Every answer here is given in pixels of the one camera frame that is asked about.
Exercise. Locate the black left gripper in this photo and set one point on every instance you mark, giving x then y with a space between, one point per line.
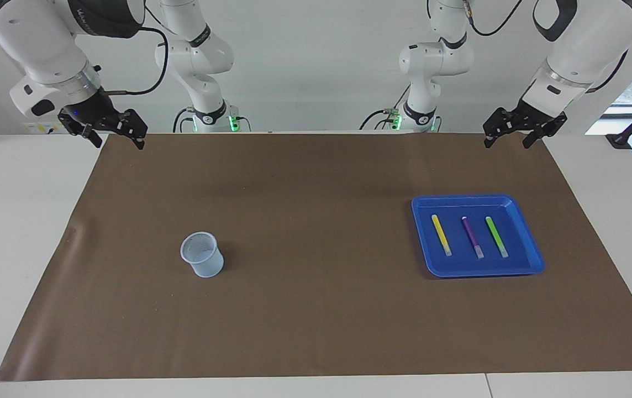
526 119

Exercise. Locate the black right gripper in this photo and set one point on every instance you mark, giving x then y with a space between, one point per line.
98 113

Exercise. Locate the green pen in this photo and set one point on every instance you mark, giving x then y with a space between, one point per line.
496 236

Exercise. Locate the purple pen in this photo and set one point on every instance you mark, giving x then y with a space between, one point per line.
472 236

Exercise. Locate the yellow pen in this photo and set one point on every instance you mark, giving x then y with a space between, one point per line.
441 234

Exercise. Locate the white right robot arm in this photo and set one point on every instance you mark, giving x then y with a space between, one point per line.
34 50

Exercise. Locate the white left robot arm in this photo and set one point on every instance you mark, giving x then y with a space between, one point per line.
581 50

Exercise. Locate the blue plastic tray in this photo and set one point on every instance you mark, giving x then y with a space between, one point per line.
448 260

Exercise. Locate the translucent plastic cup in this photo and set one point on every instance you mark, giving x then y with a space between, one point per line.
205 264

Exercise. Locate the brown table mat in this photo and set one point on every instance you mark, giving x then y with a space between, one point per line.
316 309

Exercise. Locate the white wall socket box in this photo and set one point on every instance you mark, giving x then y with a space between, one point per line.
45 128

